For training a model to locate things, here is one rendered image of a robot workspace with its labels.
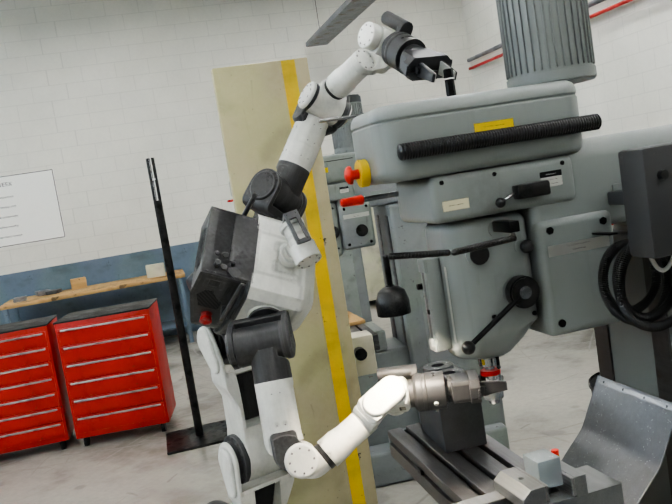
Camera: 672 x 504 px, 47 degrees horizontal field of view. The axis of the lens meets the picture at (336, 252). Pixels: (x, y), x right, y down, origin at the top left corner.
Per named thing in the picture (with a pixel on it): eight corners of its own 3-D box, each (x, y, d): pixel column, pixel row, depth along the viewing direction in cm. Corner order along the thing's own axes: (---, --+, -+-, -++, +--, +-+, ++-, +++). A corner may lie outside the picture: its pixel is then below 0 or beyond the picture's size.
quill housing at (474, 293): (469, 369, 165) (448, 222, 162) (435, 351, 185) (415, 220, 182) (549, 351, 170) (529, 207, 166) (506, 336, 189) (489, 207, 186)
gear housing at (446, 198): (436, 225, 160) (429, 177, 159) (399, 223, 183) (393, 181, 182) (579, 199, 167) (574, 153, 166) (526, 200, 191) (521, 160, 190)
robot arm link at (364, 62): (385, 41, 186) (352, 72, 195) (413, 50, 191) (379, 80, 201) (380, 19, 188) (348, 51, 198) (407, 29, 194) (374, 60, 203)
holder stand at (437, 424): (445, 453, 208) (435, 382, 206) (421, 430, 229) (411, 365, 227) (487, 444, 210) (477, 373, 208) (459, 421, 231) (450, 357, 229)
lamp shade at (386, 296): (370, 317, 163) (366, 289, 162) (390, 309, 168) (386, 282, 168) (398, 317, 158) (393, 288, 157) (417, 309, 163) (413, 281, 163)
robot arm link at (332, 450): (373, 437, 174) (307, 496, 170) (367, 435, 184) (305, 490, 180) (342, 401, 175) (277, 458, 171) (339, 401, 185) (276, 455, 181)
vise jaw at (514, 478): (524, 512, 152) (522, 492, 152) (494, 490, 164) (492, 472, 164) (551, 503, 154) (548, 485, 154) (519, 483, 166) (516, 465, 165)
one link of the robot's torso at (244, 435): (222, 482, 225) (189, 327, 224) (274, 462, 234) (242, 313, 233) (245, 491, 212) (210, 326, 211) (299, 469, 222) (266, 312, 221)
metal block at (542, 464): (541, 491, 157) (537, 463, 156) (526, 481, 163) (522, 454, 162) (563, 484, 158) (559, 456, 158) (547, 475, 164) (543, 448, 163)
